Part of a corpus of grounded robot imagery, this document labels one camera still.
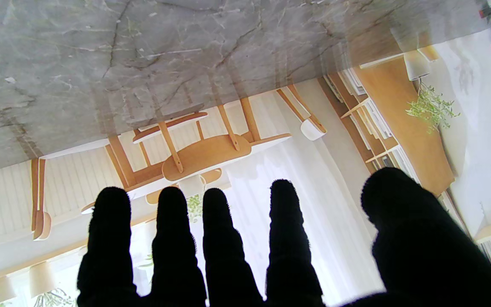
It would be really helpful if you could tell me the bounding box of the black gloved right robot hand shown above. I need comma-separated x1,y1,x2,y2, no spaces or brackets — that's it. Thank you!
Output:
76,167,491,307

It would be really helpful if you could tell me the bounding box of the printed room scene backdrop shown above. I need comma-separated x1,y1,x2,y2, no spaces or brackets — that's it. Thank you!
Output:
0,13,491,307

